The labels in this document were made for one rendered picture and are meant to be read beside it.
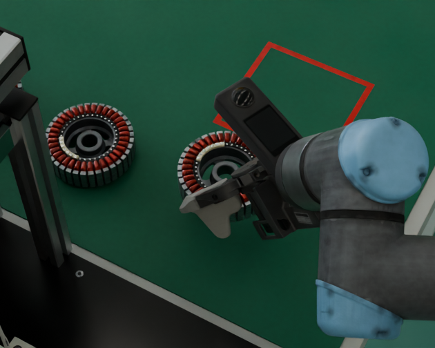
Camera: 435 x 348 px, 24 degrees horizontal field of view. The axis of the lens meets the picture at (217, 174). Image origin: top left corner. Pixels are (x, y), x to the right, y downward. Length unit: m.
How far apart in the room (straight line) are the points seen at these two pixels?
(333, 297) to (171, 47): 0.61
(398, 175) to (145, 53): 0.60
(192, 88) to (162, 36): 0.10
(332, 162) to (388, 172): 0.06
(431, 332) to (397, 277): 1.15
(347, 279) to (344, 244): 0.03
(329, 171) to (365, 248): 0.08
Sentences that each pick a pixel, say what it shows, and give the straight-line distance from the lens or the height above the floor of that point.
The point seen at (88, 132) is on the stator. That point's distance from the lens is 1.28.
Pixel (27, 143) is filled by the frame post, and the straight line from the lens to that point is 0.98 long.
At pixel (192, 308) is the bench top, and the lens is 1.17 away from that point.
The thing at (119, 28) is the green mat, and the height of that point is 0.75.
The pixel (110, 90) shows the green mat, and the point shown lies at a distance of 1.35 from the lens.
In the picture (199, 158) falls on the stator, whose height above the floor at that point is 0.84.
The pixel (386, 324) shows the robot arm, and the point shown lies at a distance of 0.88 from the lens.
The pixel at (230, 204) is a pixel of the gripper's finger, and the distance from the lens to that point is 1.10.
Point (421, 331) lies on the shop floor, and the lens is 2.03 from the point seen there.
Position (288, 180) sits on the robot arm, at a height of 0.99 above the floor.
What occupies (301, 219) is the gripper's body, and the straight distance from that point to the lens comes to 1.04.
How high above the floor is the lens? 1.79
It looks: 56 degrees down
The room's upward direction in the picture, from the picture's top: straight up
